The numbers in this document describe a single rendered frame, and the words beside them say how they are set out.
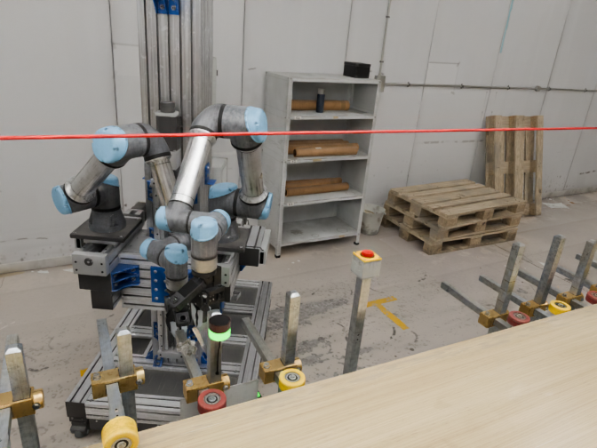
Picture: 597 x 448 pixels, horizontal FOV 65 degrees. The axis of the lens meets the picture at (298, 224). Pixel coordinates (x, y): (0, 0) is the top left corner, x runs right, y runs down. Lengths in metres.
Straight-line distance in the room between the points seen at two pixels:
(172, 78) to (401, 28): 3.17
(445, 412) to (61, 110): 3.20
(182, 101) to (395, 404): 1.40
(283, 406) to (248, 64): 3.14
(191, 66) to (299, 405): 1.36
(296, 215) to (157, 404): 2.70
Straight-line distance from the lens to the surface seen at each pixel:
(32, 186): 3.94
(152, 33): 2.05
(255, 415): 1.38
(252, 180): 1.77
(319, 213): 4.75
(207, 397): 1.42
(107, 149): 1.65
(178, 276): 1.62
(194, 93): 2.03
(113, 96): 3.82
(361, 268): 1.52
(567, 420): 1.65
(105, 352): 1.53
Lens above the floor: 1.87
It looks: 22 degrees down
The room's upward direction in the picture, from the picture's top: 5 degrees clockwise
